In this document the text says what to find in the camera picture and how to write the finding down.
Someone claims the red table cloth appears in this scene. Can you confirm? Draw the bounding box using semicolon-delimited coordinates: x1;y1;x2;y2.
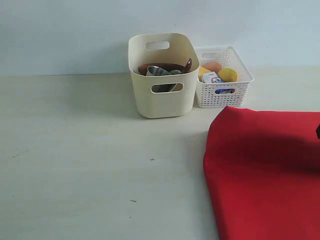
203;106;320;240

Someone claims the yellow lemon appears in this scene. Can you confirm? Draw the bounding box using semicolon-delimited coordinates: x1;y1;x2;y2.
217;67;238;83

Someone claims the blue white milk carton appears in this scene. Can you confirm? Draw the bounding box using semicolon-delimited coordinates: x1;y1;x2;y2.
201;71;235;94

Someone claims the brown egg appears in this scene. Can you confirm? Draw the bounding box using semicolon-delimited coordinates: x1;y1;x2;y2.
203;62;223;73

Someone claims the yellow cheese wedge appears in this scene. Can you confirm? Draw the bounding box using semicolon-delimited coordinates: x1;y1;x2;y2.
198;66;211;82

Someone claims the dark wooden spoon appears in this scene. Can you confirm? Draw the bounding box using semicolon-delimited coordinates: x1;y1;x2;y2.
181;58;193;74

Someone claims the stainless steel cup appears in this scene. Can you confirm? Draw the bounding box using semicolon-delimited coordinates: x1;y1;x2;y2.
146;65;177;93

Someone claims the brown round plate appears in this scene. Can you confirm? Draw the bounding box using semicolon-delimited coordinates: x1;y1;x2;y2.
137;62;185;76

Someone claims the white perforated plastic basket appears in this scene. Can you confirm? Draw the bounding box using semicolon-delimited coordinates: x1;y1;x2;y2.
194;45;254;108

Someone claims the cream plastic storage bin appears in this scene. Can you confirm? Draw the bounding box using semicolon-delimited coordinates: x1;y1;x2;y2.
128;33;200;119

